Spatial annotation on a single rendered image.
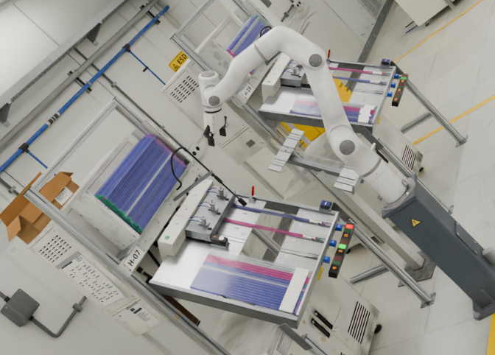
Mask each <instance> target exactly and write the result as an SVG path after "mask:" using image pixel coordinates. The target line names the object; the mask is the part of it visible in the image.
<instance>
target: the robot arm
mask: <svg viewBox="0 0 495 355"><path fill-rule="evenodd" d="M276 52H283V53H284V54H286V55H287V56H289V57H291V58H292V59H293V60H294V61H295V62H297V63H298V64H300V65H301V66H303V69H304V71H305V74H306V77H307V79H308V81H309V84H310V86H311V89H312V92H313V94H314V96H315V99H316V102H317V105H318V107H319V110H320V113H321V116H322V119H323V123H324V127H325V130H326V135H327V139H328V141H329V144H330V146H331V148H332V150H333V152H334V153H335V155H336V156H337V157H338V158H339V159H340V160H341V161H342V162H344V163H345V164H346V165H348V166H349V167H351V168H352V169H353V170H354V171H355V172H356V173H357V174H358V175H359V176H360V177H361V178H362V179H363V180H364V181H365V182H366V183H367V184H368V185H369V186H370V187H371V188H372V189H373V190H374V191H375V192H376V193H377V194H378V195H379V196H380V197H381V198H382V201H381V208H382V210H384V211H391V210H393V209H395V208H397V207H399V206H400V205H401V204H402V203H403V202H404V201H405V200H406V199H407V198H408V197H409V196H410V195H411V194H412V192H413V189H414V188H415V181H414V180H413V179H412V178H408V177H407V178H405V179H403V180H402V179H401V178H400V177H399V176H398V175H397V174H396V173H395V172H394V171H393V170H392V169H391V168H390V167H389V166H388V165H387V164H386V163H385V162H384V161H383V160H382V159H381V158H380V157H379V156H378V155H377V154H376V153H375V152H374V151H373V150H372V149H371V148H370V147H368V146H367V145H366V144H365V143H364V142H363V141H362V140H361V139H360V138H359V137H358V136H357V135H356V133H355V132H354V131H353V129H352V127H351V125H350V123H349V121H348V118H347V116H346V114H345V111H344V108H343V104H342V102H341V99H340V96H339V94H338V91H337V87H336V85H335V83H334V80H333V77H332V75H331V72H330V71H329V67H328V65H327V63H326V54H325V52H324V51H323V50H322V49H321V48H320V47H319V46H318V45H317V44H314V43H313V42H311V41H309V40H308V39H306V38H305V37H304V36H302V35H301V34H299V33H298V32H296V31H295V30H293V29H290V28H289V27H285V26H277V27H274V28H272V29H271V30H270V31H268V32H267V33H265V34H264V35H263V36H261V37H260V38H259V39H258V40H257V41H255V42H254V43H252V44H251V45H250V46H249V47H248V48H246V49H245V50H244V51H243V52H241V53H240V54H238V55H237V56H236V57H235V58H234V59H233V60H232V61H231V62H230V65H229V69H228V72H227V74H226V75H225V76H224V78H223V79H222V80H221V81H220V82H219V76H218V73H216V72H215V71H205V72H203V73H201V74H200V75H199V77H198V78H199V84H200V93H201V97H202V103H203V110H204V111H205V112H204V116H203V120H204V129H205V131H204V133H203V135H204V136H205V137H206V138H207V139H208V145H209V146H212V147H214V146H215V144H214V139H213V136H214V133H216V132H217V131H218V130H219V131H220V135H221V136H224V137H226V132H225V128H226V126H225V125H226V119H227V116H224V113H223V110H222V103H223V102H225V101H226V100H227V99H229V98H230V97H231V96H233V95H234V94H235V93H236V92H237V90H238V89H239V87H240V86H241V84H242V82H243V80H244V78H245V76H246V75H247V74H249V73H250V72H252V70H254V69H255V68H257V67H258V66H260V65H261V64H262V63H263V62H264V61H266V60H267V59H269V58H270V57H272V56H273V55H274V54H275V53H276ZM210 131H211V132H210ZM209 133H211V136H210V135H209Z"/></svg>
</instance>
